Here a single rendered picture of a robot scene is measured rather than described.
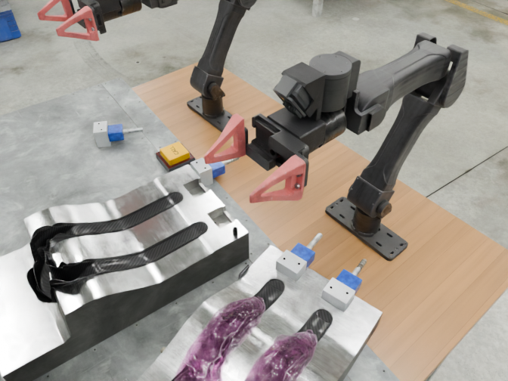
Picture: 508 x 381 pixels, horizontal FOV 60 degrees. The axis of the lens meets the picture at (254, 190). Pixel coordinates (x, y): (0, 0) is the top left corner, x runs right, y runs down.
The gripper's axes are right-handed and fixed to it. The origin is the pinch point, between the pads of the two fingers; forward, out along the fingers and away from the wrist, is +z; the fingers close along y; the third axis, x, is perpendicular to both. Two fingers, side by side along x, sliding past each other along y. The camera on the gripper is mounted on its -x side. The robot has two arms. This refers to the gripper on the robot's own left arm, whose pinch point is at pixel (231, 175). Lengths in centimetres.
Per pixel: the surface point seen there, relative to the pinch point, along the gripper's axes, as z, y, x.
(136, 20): -131, -304, 122
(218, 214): -10.4, -20.6, 33.2
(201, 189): -12.5, -29.9, 33.7
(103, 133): -5, -67, 35
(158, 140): -18, -60, 40
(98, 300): 20.0, -13.8, 27.3
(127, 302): 15.8, -13.4, 32.2
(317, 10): -249, -210, 117
